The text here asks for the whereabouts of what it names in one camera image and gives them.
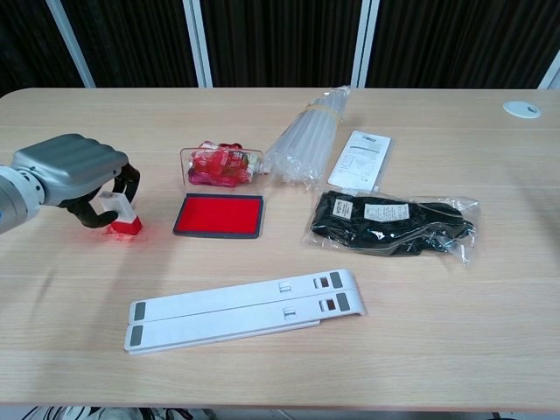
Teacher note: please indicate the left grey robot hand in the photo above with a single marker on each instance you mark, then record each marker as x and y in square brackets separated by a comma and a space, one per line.
[72, 166]

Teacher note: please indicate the white printed flat packet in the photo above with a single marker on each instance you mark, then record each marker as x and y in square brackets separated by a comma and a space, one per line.
[361, 159]

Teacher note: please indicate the bag of clear glue sticks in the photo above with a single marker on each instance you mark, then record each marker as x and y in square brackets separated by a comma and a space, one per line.
[302, 140]

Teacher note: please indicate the red snack pouch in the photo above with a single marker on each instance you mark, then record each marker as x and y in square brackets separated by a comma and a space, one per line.
[219, 166]

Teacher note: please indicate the white and red stamp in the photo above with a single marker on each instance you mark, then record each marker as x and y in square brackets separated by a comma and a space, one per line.
[127, 224]

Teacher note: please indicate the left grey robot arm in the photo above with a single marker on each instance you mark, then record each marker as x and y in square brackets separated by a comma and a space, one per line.
[17, 201]

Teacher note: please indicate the black gloves in plastic bag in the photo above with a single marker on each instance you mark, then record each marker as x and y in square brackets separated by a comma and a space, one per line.
[372, 219]

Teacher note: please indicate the red ink pad clear lid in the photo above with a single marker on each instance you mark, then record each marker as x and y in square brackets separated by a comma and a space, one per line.
[214, 216]

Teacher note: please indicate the white partition post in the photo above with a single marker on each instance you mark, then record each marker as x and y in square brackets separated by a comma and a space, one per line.
[364, 44]
[70, 44]
[198, 44]
[550, 76]

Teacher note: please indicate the white folding laptop stand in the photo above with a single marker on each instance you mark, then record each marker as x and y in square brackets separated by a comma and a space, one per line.
[240, 306]

